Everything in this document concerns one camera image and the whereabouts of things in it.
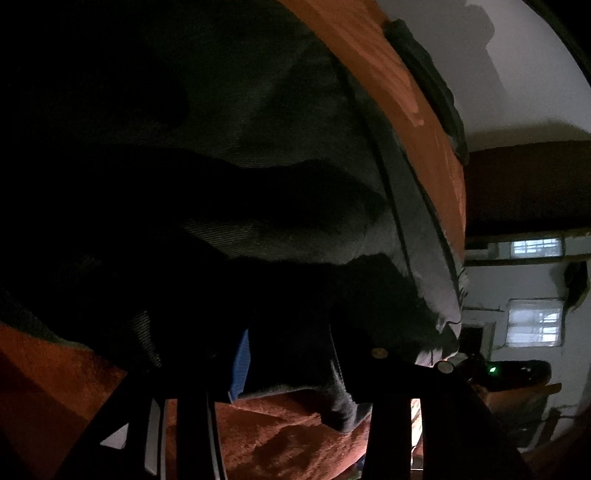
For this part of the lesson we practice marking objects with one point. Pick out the dark brown wooden furniture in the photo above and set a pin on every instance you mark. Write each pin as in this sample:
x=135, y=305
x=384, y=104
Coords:
x=526, y=189

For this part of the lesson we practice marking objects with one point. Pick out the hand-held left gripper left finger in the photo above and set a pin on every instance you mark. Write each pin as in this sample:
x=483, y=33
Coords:
x=240, y=369

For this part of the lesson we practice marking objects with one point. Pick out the dark wall box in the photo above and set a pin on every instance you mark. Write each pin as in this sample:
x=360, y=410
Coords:
x=475, y=341

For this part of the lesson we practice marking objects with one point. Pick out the dark green cloth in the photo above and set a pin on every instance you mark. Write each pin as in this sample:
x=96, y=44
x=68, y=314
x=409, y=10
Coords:
x=434, y=83

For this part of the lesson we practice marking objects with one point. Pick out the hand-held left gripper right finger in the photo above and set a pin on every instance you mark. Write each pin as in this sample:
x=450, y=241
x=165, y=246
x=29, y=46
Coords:
x=392, y=383

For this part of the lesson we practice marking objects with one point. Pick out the narrow barred window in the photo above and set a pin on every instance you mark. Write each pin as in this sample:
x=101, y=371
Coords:
x=535, y=247

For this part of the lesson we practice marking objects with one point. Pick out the dark grey jeans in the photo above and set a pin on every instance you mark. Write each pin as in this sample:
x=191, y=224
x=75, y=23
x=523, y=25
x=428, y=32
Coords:
x=258, y=115

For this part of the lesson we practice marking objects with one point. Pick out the large barred window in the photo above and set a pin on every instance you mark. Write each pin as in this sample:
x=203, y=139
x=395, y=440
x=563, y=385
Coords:
x=533, y=323

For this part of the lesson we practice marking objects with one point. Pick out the orange fuzzy blanket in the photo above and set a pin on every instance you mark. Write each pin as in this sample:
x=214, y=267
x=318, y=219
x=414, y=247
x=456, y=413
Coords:
x=286, y=434

